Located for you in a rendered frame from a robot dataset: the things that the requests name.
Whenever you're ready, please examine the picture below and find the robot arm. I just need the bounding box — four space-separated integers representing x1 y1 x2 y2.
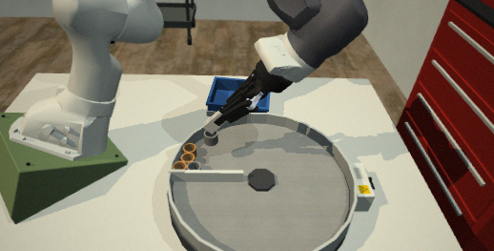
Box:
9 0 368 161

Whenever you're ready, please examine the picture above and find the grey round turning table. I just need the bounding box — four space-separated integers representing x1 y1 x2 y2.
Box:
166 113 375 251

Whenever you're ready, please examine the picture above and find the bronze bushing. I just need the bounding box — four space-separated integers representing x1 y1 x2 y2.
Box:
183 143 196 158
181 153 196 164
173 161 187 170

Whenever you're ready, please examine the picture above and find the grey metal bushing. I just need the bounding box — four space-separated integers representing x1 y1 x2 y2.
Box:
187 161 201 170
204 131 218 146

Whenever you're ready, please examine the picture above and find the blue plastic crate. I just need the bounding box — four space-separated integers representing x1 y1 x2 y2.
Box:
206 76 270 116

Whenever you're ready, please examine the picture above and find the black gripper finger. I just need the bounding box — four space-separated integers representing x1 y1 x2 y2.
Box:
202 81 263 134
204 70 257 124

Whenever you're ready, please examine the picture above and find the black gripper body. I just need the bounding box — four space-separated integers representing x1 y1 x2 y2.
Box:
246 60 293 99

